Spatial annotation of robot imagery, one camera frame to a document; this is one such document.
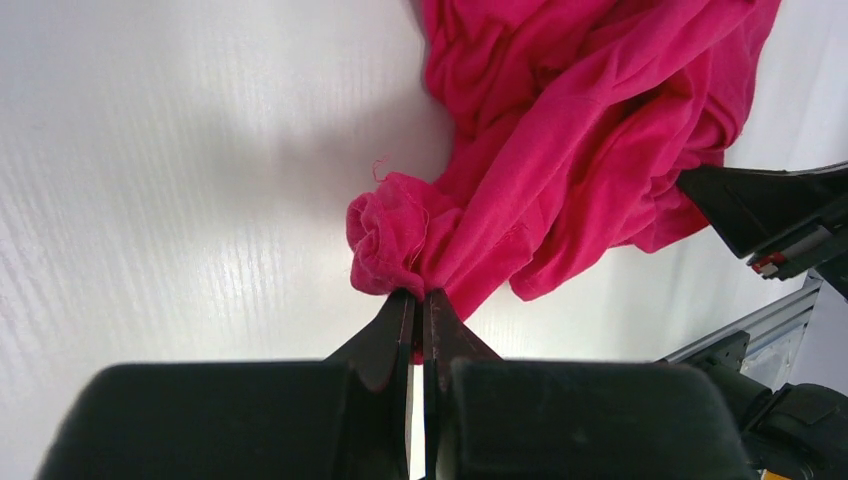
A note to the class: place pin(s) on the aluminium frame rail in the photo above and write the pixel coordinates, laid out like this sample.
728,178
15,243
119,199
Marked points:
779,326

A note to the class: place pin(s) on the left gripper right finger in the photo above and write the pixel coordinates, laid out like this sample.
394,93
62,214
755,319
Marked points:
446,341

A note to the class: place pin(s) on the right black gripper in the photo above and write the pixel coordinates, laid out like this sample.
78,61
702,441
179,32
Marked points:
789,222

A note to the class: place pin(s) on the pink t shirt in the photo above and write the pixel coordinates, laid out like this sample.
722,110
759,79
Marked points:
573,121

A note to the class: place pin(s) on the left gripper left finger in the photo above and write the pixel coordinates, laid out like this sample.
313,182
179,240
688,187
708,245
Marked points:
379,398

